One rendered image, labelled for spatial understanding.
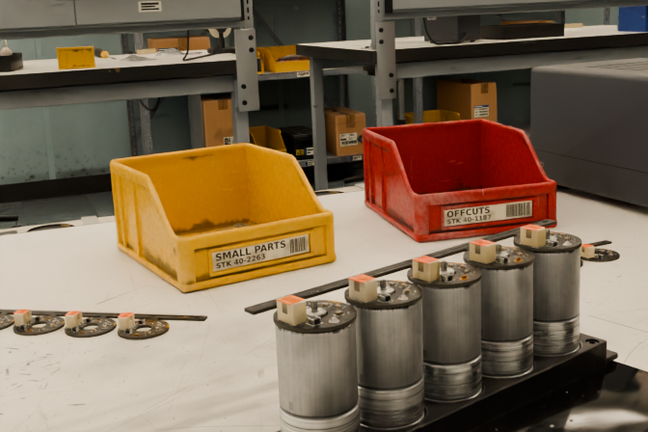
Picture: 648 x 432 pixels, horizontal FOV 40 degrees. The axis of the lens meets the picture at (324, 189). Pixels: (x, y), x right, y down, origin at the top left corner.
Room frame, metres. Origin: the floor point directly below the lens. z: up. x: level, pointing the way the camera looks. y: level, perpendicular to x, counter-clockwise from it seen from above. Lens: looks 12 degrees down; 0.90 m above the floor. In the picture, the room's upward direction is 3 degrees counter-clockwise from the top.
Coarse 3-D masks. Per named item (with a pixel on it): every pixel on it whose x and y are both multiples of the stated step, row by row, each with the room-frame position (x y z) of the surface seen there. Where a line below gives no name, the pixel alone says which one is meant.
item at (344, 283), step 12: (516, 228) 0.34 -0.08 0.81; (492, 240) 0.33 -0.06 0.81; (444, 252) 0.32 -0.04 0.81; (456, 252) 0.32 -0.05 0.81; (396, 264) 0.30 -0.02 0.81; (408, 264) 0.30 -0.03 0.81; (372, 276) 0.29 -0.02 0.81; (312, 288) 0.28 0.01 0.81; (324, 288) 0.28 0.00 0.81; (336, 288) 0.28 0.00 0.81; (252, 312) 0.26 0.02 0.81
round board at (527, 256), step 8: (504, 248) 0.31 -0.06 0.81; (512, 248) 0.32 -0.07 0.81; (520, 248) 0.32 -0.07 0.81; (464, 256) 0.31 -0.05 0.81; (504, 256) 0.30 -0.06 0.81; (512, 256) 0.31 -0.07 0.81; (520, 256) 0.30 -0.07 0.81; (528, 256) 0.30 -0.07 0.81; (472, 264) 0.30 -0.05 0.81; (480, 264) 0.30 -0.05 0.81; (488, 264) 0.30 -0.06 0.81; (496, 264) 0.30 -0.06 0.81; (504, 264) 0.30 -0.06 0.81; (512, 264) 0.30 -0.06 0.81; (520, 264) 0.30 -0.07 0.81; (528, 264) 0.30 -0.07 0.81
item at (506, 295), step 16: (496, 256) 0.30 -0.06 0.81; (496, 272) 0.30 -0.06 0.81; (512, 272) 0.30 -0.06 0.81; (528, 272) 0.30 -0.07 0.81; (480, 288) 0.30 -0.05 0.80; (496, 288) 0.30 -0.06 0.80; (512, 288) 0.30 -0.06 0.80; (528, 288) 0.30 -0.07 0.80; (496, 304) 0.30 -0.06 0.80; (512, 304) 0.30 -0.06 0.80; (528, 304) 0.30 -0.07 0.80; (496, 320) 0.30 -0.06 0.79; (512, 320) 0.30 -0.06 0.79; (528, 320) 0.30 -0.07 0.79; (496, 336) 0.30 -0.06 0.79; (512, 336) 0.30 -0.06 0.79; (528, 336) 0.30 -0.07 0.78; (496, 352) 0.30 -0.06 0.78; (512, 352) 0.30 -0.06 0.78; (528, 352) 0.30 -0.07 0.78; (496, 368) 0.30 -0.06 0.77; (512, 368) 0.30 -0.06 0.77; (528, 368) 0.30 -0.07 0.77
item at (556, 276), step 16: (544, 256) 0.31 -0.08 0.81; (560, 256) 0.31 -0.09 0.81; (576, 256) 0.32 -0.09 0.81; (544, 272) 0.31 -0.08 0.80; (560, 272) 0.31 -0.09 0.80; (576, 272) 0.32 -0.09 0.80; (544, 288) 0.31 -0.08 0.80; (560, 288) 0.31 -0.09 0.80; (576, 288) 0.32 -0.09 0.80; (544, 304) 0.31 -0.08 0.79; (560, 304) 0.31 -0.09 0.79; (576, 304) 0.32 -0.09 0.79; (544, 320) 0.31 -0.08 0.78; (560, 320) 0.31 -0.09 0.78; (576, 320) 0.32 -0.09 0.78; (544, 336) 0.31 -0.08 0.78; (560, 336) 0.31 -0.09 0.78; (576, 336) 0.32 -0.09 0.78; (544, 352) 0.31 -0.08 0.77; (560, 352) 0.31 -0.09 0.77
